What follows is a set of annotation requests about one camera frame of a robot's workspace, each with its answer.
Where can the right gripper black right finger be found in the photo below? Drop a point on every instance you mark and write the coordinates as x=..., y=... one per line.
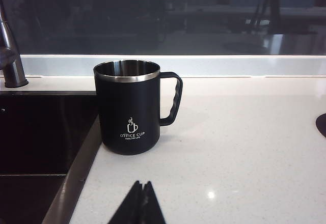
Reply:
x=152, y=206

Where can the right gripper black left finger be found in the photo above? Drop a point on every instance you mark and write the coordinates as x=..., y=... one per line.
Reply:
x=128, y=206

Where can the black steel mug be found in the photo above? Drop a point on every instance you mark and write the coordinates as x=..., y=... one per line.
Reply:
x=127, y=101

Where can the black undermount sink basin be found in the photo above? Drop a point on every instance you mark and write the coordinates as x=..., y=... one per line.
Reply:
x=38, y=137

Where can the brushed steel kitchen faucet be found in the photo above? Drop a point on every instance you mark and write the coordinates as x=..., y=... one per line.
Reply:
x=12, y=63

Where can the black round flat disc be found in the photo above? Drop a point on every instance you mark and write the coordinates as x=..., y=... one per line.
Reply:
x=321, y=126

